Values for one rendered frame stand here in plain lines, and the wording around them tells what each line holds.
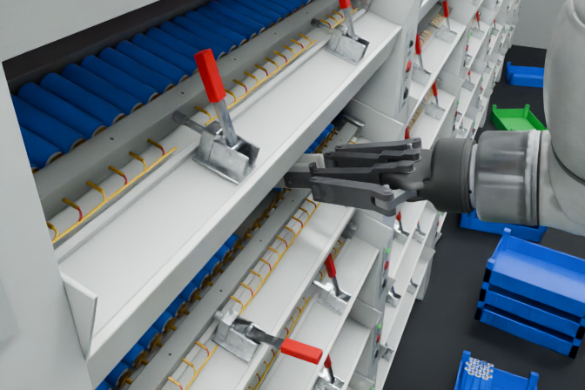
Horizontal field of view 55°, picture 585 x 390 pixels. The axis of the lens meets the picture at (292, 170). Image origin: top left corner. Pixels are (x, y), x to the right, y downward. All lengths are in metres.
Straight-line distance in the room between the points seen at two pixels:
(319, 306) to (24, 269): 0.62
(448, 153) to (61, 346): 0.39
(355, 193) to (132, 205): 0.26
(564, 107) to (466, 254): 1.80
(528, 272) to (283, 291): 1.40
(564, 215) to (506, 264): 1.39
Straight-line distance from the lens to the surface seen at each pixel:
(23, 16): 0.24
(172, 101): 0.43
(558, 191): 0.52
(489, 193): 0.54
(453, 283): 2.06
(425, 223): 1.68
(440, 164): 0.55
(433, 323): 1.90
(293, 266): 0.62
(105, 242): 0.35
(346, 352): 1.04
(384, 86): 0.82
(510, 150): 0.54
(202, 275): 0.55
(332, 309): 0.83
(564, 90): 0.40
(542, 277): 1.92
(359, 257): 0.93
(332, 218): 0.69
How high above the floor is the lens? 1.33
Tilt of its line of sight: 31 degrees down
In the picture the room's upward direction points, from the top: straight up
